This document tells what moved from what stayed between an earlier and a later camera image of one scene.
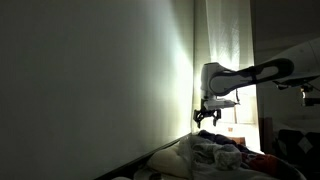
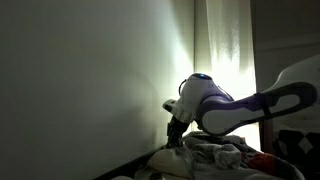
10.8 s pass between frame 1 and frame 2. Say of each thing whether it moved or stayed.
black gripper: moved
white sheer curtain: stayed
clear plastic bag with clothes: stayed
